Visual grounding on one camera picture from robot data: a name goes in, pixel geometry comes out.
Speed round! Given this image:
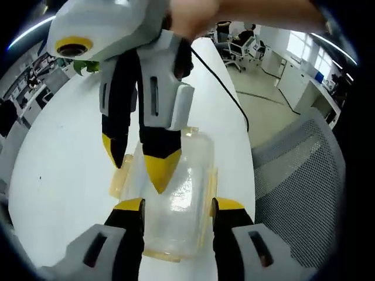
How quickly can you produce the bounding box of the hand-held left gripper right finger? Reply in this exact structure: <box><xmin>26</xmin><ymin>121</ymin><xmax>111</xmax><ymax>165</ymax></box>
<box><xmin>212</xmin><ymin>197</ymin><xmax>323</xmax><ymax>281</ymax></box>

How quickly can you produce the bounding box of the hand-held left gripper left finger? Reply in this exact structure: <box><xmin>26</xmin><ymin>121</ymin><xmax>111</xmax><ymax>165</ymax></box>
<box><xmin>39</xmin><ymin>197</ymin><xmax>146</xmax><ymax>281</ymax></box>

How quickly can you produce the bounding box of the clear plastic buckle container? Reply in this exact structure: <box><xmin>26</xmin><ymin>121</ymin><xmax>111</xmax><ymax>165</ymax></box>
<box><xmin>110</xmin><ymin>125</ymin><xmax>220</xmax><ymax>263</ymax></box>

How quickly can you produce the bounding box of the person's right hand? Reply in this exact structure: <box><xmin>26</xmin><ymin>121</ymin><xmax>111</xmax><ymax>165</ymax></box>
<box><xmin>169</xmin><ymin>0</ymin><xmax>223</xmax><ymax>40</ymax></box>

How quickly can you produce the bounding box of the green potted plant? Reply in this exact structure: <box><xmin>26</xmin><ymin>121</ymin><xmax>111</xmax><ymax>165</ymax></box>
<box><xmin>72</xmin><ymin>60</ymin><xmax>102</xmax><ymax>77</ymax></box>

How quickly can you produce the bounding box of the grey mesh office chair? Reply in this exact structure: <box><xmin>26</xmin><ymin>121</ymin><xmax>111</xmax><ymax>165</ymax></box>
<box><xmin>251</xmin><ymin>107</ymin><xmax>348</xmax><ymax>272</ymax></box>

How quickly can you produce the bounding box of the white office chair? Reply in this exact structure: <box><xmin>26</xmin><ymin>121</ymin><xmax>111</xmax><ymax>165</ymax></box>
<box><xmin>226</xmin><ymin>39</ymin><xmax>256</xmax><ymax>73</ymax></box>
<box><xmin>251</xmin><ymin>32</ymin><xmax>269</xmax><ymax>64</ymax></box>

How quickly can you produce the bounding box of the white cabinet row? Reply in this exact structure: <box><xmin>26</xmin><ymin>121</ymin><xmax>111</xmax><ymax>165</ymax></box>
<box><xmin>262</xmin><ymin>43</ymin><xmax>340</xmax><ymax>126</ymax></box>

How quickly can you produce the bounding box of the black cable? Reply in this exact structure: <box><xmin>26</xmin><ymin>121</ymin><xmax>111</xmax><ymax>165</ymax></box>
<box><xmin>189</xmin><ymin>46</ymin><xmax>250</xmax><ymax>131</ymax></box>

